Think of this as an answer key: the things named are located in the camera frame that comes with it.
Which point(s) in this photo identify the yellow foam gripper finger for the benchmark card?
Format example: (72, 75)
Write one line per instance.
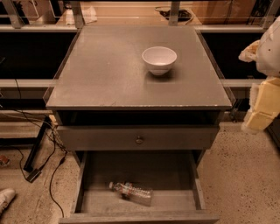
(264, 102)

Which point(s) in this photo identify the clear plastic water bottle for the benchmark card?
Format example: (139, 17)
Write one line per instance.
(132, 192)

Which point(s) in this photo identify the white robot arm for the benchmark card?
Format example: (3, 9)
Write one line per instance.
(265, 52)

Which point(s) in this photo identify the grey wooden drawer cabinet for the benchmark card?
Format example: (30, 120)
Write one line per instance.
(106, 83)

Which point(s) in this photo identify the round metal drawer knob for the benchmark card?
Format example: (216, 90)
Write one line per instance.
(139, 140)

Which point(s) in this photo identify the closed top drawer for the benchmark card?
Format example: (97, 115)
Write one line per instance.
(123, 138)

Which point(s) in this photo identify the open middle drawer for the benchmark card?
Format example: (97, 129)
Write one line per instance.
(172, 175)

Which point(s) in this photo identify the white ceramic bowl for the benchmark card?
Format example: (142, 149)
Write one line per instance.
(159, 59)

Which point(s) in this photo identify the black table leg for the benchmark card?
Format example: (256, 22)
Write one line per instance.
(28, 164)

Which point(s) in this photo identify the small grey floor box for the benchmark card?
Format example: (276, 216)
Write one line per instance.
(33, 175)

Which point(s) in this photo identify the white shoe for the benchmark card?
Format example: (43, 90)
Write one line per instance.
(6, 196)

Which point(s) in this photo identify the metal railing frame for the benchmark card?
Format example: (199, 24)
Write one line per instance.
(35, 34)

